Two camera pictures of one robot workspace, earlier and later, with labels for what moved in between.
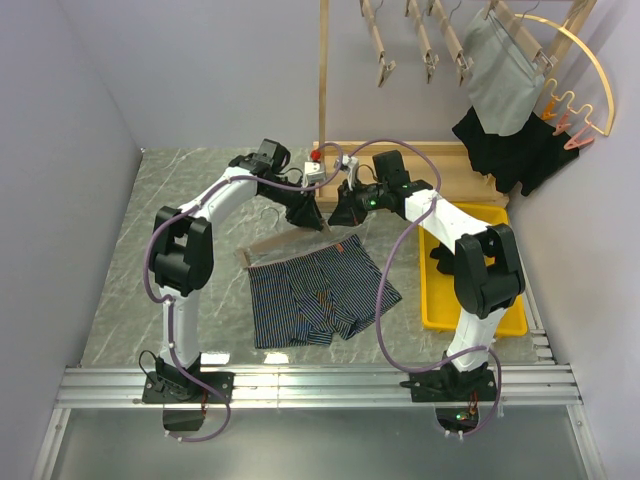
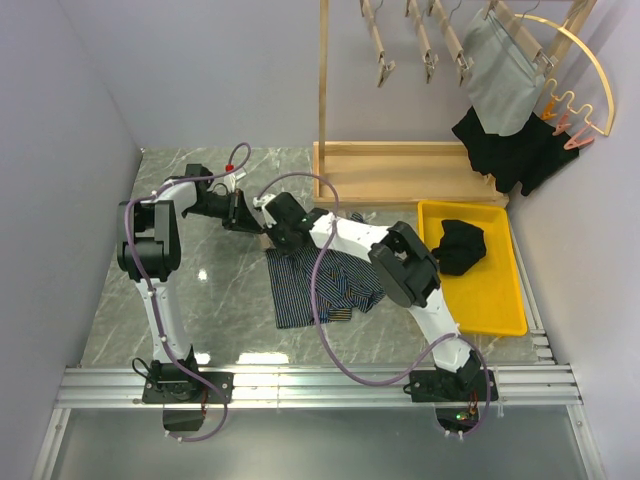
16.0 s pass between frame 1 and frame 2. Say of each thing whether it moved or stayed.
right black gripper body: moved
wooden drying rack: stayed
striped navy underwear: moved
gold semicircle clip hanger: stayed
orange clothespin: stayed
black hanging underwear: stayed
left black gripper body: moved
